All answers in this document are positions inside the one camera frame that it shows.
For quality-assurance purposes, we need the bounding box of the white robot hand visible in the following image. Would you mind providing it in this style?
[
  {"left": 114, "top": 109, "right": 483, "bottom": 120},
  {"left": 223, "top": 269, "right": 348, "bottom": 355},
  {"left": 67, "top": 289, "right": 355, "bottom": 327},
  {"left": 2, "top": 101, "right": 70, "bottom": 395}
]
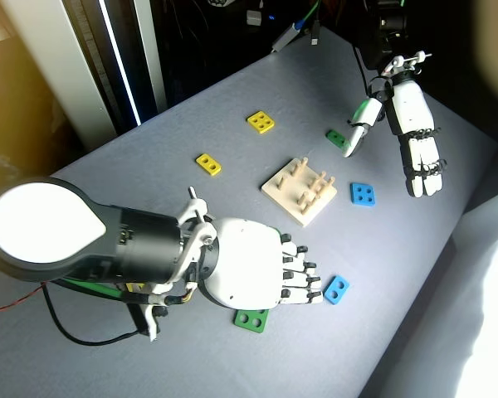
[
  {"left": 198, "top": 216, "right": 325, "bottom": 311},
  {"left": 342, "top": 80, "right": 447, "bottom": 198}
]

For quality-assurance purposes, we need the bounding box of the green four-hole square block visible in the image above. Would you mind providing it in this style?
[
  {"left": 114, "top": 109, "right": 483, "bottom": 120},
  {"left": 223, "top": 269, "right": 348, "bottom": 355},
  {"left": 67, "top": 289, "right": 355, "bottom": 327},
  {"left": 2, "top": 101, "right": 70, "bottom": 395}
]
[{"left": 232, "top": 308, "right": 271, "bottom": 335}]

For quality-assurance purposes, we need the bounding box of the green two-hole block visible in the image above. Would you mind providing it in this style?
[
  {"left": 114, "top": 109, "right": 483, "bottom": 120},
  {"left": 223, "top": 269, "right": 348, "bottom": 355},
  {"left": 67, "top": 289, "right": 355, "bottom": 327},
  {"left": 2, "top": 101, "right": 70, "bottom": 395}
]
[{"left": 325, "top": 129, "right": 350, "bottom": 150}]

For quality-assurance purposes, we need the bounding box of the wooden peg board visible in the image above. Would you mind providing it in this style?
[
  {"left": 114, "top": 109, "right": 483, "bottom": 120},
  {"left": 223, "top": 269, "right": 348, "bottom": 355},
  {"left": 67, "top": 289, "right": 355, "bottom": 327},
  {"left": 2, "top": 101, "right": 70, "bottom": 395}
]
[{"left": 260, "top": 157, "right": 339, "bottom": 228}]

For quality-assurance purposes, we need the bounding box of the blue two-hole block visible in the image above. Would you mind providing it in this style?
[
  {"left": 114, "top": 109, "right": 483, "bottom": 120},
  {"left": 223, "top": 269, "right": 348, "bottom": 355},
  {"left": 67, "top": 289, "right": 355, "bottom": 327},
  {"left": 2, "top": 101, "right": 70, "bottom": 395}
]
[{"left": 322, "top": 275, "right": 351, "bottom": 306}]

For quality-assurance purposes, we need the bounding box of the blue four-hole square block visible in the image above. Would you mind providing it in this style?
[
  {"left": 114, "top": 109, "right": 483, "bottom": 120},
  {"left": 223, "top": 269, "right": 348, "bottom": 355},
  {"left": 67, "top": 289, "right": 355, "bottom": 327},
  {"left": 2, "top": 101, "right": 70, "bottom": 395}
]
[{"left": 349, "top": 182, "right": 377, "bottom": 207}]

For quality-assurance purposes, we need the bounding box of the yellow two-hole block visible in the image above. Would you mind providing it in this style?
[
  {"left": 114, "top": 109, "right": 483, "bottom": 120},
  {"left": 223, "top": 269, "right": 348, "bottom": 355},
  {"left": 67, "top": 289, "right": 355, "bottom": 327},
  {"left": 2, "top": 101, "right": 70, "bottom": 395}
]
[{"left": 194, "top": 153, "right": 223, "bottom": 177}]

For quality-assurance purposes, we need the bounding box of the yellow four-hole square block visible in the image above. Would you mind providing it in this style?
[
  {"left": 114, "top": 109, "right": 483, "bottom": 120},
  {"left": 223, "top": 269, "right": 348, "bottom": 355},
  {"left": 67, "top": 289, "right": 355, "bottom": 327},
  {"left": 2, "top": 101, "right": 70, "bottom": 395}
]
[{"left": 246, "top": 110, "right": 276, "bottom": 135}]

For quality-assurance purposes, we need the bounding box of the grey table cloth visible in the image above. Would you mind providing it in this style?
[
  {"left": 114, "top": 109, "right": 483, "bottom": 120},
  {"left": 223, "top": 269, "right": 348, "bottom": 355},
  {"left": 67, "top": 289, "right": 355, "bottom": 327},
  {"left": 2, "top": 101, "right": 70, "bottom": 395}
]
[{"left": 0, "top": 27, "right": 498, "bottom": 398}]

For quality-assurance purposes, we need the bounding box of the narrow white panel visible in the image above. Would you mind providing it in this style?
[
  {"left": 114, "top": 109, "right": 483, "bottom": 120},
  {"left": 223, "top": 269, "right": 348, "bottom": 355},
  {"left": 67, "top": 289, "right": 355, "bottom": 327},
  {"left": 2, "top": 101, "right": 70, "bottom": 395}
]
[{"left": 132, "top": 0, "right": 168, "bottom": 113}]

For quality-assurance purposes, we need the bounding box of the dark panel with light strip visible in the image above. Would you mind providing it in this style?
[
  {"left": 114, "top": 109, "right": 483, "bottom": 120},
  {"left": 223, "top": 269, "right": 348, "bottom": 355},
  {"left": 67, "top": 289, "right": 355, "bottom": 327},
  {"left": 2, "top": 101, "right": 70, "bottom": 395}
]
[{"left": 61, "top": 0, "right": 144, "bottom": 136}]

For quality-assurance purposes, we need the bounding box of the white pillar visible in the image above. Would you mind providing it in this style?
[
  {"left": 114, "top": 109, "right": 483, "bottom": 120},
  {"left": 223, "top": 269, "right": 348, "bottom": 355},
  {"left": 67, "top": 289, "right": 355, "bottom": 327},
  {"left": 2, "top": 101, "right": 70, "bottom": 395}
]
[{"left": 0, "top": 0, "right": 118, "bottom": 153}]

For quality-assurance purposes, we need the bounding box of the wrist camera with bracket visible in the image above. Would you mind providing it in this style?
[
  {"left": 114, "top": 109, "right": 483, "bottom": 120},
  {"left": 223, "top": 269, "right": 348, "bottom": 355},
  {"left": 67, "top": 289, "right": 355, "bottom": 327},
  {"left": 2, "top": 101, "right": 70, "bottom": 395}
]
[{"left": 126, "top": 302, "right": 169, "bottom": 343}]

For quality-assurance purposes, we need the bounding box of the green cable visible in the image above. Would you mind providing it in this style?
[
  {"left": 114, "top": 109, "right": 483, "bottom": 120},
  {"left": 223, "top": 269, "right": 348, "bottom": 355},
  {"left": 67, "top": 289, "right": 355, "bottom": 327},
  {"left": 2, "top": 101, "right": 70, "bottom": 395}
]
[{"left": 296, "top": 0, "right": 321, "bottom": 26}]

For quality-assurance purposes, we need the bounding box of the grey cable dongle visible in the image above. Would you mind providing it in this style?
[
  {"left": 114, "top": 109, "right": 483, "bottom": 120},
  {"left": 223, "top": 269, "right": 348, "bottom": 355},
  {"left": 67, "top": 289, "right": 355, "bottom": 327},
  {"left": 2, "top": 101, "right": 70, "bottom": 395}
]
[{"left": 271, "top": 23, "right": 304, "bottom": 53}]

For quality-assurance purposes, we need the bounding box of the black camera cable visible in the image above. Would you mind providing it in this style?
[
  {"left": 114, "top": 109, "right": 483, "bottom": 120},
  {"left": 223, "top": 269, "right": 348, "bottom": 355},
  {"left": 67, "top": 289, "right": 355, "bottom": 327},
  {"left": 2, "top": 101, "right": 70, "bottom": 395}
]
[{"left": 41, "top": 284, "right": 144, "bottom": 347}]

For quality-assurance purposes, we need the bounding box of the red twisted cable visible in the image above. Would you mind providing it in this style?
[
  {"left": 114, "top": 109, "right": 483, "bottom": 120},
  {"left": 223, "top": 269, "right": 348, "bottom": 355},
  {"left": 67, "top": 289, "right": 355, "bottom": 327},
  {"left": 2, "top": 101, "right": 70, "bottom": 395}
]
[{"left": 0, "top": 284, "right": 46, "bottom": 315}]

